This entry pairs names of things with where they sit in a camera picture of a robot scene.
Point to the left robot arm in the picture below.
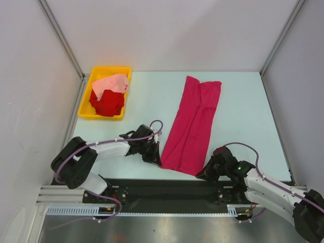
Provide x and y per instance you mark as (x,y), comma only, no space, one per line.
(73,165)

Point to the magenta t shirt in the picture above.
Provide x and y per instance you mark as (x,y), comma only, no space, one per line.
(186,148)

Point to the white slotted cable duct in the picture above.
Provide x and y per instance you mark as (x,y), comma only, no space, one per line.
(191,211)

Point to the aluminium frame post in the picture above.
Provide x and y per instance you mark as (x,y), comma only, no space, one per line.
(52,20)
(297,9)

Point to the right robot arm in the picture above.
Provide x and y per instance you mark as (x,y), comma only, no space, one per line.
(303,209)

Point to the red t shirt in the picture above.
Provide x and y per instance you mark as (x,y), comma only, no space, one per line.
(110,104)

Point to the left aluminium frame post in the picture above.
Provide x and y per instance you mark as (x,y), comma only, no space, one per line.
(52,20)

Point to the light pink t shirt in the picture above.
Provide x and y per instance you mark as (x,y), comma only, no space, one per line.
(117,83)

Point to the yellow plastic bin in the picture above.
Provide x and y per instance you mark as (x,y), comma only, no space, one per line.
(86,110)

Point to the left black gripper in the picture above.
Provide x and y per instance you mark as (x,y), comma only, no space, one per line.
(154,157)

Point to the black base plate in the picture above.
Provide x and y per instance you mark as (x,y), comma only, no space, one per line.
(158,203)

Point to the right aluminium frame post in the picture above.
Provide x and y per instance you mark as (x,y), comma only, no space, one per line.
(297,9)

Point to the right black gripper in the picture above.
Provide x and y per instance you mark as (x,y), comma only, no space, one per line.
(206,173)

